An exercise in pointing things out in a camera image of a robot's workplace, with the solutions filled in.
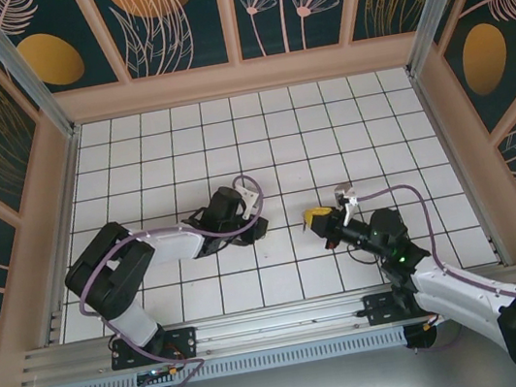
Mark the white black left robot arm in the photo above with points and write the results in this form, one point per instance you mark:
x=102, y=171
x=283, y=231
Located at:
x=168, y=244

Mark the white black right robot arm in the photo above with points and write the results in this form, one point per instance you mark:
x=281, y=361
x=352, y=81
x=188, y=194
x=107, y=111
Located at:
x=461, y=299

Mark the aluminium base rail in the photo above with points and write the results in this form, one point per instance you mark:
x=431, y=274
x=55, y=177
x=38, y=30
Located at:
x=279, y=327

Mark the aluminium frame post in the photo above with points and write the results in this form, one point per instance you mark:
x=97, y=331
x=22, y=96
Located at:
x=22, y=69
x=434, y=3

